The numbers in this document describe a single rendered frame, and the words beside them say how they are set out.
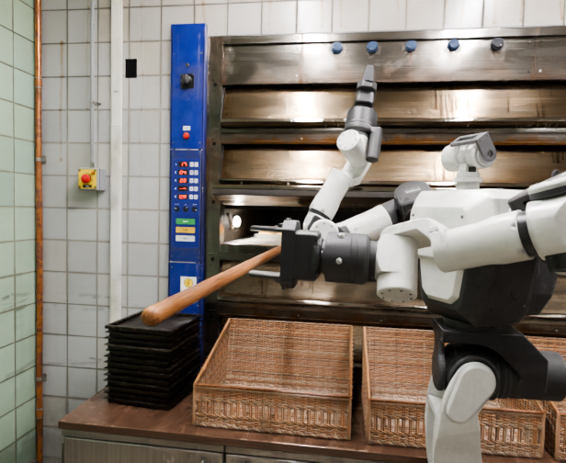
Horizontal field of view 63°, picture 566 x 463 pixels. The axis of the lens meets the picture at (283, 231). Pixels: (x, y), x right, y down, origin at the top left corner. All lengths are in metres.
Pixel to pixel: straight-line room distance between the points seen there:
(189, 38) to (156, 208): 0.77
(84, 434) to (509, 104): 2.06
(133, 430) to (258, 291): 0.74
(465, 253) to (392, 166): 1.33
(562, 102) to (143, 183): 1.81
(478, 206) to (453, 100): 1.12
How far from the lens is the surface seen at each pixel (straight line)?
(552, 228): 0.70
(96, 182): 2.24
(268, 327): 2.06
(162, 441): 1.78
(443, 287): 1.10
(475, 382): 1.15
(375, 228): 1.26
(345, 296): 2.03
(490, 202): 1.03
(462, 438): 1.21
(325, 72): 2.11
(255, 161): 2.07
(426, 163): 2.04
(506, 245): 0.70
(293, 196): 1.87
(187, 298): 0.82
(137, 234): 2.23
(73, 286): 2.42
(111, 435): 1.85
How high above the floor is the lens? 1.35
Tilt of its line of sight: 3 degrees down
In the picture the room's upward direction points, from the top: 1 degrees clockwise
